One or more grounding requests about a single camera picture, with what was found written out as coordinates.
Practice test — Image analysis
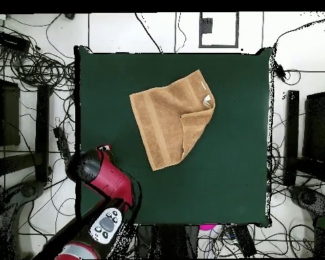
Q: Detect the tan terry towel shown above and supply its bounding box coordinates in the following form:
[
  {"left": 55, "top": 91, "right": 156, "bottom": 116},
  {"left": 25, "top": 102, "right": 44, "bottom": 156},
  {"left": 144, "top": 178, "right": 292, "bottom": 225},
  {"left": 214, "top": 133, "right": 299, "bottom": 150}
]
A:
[{"left": 129, "top": 69, "right": 216, "bottom": 172}]

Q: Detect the black flat box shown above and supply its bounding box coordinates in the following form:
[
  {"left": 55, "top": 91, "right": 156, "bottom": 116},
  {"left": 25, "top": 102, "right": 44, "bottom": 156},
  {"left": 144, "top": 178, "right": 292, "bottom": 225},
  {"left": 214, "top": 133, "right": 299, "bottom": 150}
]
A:
[{"left": 231, "top": 224, "right": 257, "bottom": 258}]

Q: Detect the black power strip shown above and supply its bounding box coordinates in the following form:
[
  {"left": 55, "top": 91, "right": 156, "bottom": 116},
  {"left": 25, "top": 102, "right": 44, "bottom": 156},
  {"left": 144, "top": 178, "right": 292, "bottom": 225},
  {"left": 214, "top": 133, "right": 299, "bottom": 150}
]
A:
[{"left": 53, "top": 126, "right": 75, "bottom": 172}]

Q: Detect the grey stand foot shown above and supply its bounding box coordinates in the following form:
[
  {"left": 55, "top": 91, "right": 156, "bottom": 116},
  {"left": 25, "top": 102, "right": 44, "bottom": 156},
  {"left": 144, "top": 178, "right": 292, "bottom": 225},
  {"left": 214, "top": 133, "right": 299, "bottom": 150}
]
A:
[
  {"left": 288, "top": 185, "right": 325, "bottom": 217},
  {"left": 0, "top": 179, "right": 47, "bottom": 217}
]

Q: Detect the dark green table cloth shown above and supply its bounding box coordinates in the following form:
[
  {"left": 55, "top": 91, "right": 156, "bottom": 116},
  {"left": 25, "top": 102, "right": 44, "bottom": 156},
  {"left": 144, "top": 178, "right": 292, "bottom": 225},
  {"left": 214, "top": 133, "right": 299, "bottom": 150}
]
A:
[{"left": 72, "top": 44, "right": 274, "bottom": 230}]

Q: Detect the pink object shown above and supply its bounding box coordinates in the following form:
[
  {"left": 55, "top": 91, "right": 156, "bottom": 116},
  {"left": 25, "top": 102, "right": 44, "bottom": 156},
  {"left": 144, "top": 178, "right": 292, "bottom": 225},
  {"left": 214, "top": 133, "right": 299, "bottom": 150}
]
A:
[{"left": 198, "top": 223, "right": 223, "bottom": 232}]

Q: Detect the black box device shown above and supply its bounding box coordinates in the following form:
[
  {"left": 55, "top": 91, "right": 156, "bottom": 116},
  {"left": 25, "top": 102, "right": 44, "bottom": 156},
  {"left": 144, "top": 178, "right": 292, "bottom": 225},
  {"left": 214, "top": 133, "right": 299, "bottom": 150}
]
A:
[{"left": 0, "top": 30, "right": 31, "bottom": 53}]

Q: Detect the black power adapter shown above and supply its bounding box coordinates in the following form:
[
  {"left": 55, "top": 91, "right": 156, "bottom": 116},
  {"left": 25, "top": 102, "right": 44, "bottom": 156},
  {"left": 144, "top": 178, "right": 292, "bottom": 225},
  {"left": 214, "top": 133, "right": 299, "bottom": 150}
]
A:
[{"left": 272, "top": 61, "right": 288, "bottom": 83}]

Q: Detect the black frame stand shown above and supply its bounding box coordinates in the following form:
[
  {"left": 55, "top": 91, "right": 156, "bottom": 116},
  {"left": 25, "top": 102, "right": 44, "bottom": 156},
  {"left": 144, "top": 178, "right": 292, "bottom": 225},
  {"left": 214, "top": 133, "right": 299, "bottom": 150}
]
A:
[
  {"left": 0, "top": 61, "right": 53, "bottom": 190},
  {"left": 283, "top": 68, "right": 325, "bottom": 188}
]

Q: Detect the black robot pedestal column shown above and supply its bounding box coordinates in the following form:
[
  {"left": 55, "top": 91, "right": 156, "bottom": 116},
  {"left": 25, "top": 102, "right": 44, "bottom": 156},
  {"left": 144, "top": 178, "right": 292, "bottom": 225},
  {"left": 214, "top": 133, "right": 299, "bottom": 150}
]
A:
[{"left": 135, "top": 223, "right": 200, "bottom": 259}]

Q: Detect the grey square floor frame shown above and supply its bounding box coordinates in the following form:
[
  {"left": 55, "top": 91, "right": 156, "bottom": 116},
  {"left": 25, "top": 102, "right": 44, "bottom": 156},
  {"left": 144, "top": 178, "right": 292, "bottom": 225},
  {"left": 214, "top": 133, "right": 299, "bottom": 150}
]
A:
[{"left": 198, "top": 11, "right": 240, "bottom": 49}]

